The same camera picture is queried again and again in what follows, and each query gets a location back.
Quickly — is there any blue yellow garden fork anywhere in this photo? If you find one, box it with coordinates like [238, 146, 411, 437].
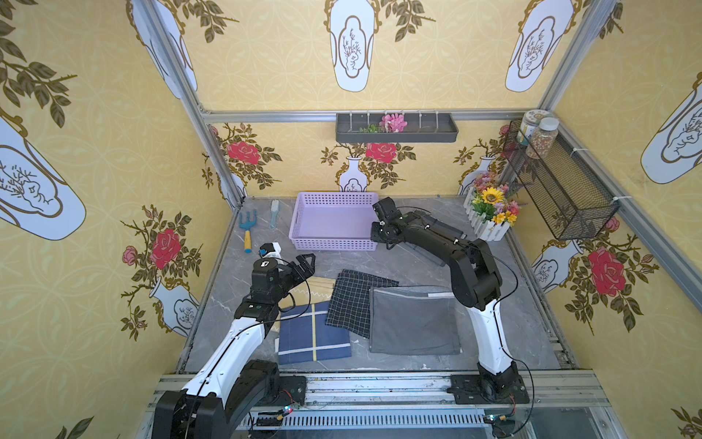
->
[238, 210, 258, 254]

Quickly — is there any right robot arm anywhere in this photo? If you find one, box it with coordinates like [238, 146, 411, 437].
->
[370, 198, 524, 402]

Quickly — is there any black wire mesh basket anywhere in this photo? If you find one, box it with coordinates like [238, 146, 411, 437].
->
[503, 120, 621, 241]

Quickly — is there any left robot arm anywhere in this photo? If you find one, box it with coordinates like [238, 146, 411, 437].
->
[152, 254, 316, 438]

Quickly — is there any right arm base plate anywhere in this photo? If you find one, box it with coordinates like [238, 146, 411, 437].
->
[447, 374, 531, 404]

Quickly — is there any glass jar with beans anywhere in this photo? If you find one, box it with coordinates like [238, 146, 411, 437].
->
[526, 117, 561, 159]

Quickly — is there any pink artificial flower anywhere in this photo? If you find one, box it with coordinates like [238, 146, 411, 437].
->
[380, 113, 408, 133]

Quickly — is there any tan zigzag pillowcase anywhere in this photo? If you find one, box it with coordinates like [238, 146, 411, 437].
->
[279, 276, 336, 309]

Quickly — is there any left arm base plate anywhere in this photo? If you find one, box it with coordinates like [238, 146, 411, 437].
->
[257, 375, 307, 408]

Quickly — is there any light blue brush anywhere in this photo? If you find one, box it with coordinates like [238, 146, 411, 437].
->
[269, 199, 280, 230]

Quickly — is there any purple perforated plastic basket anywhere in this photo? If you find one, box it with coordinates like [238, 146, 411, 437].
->
[289, 192, 378, 252]

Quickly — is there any navy blue striped pillowcase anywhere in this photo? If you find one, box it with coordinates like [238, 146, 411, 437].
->
[276, 302, 352, 365]

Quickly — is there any white picket flower planter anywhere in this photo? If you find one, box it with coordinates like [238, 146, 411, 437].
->
[464, 172, 520, 241]

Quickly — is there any grey wall shelf tray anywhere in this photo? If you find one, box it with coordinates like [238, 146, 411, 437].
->
[336, 112, 459, 144]

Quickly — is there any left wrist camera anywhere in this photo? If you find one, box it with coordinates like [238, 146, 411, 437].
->
[259, 241, 282, 259]

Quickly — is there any black white grid pillowcase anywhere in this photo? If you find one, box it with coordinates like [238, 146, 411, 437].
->
[325, 269, 400, 338]

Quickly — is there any glass jar white lid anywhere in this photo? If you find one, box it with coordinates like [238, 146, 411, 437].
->
[517, 109, 551, 146]

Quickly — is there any plain grey pillowcase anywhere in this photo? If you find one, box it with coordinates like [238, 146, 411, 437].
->
[369, 285, 461, 356]

